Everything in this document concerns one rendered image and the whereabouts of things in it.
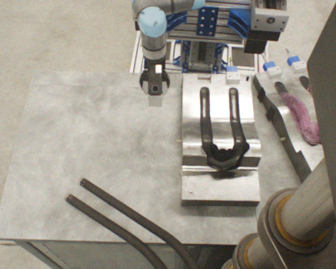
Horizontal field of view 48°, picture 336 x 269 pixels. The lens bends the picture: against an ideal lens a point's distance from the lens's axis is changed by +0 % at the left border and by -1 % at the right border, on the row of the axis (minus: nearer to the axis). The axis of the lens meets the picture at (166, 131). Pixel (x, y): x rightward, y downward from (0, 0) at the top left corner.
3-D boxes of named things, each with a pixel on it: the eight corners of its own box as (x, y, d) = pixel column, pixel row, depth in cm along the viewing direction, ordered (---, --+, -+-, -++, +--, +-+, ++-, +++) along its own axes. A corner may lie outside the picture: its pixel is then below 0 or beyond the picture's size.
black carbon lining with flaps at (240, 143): (197, 89, 147) (200, 74, 139) (239, 90, 147) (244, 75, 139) (199, 172, 130) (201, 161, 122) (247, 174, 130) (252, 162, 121)
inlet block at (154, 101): (150, 78, 146) (149, 69, 141) (163, 78, 146) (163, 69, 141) (148, 106, 139) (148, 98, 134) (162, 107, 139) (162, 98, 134)
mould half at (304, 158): (252, 82, 157) (257, 64, 148) (309, 68, 161) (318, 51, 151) (305, 192, 134) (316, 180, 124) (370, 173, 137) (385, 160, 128)
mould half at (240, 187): (182, 87, 156) (183, 65, 144) (245, 88, 156) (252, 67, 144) (181, 205, 131) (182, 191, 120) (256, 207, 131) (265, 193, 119)
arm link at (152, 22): (162, 1, 109) (169, 22, 105) (162, 28, 119) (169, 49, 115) (135, 6, 108) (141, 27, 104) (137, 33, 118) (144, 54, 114)
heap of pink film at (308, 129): (274, 94, 147) (280, 82, 140) (316, 84, 150) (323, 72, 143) (304, 152, 135) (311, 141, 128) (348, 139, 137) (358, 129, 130)
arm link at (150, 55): (166, 51, 114) (138, 51, 114) (166, 61, 118) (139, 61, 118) (166, 33, 118) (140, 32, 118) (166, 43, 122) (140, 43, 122)
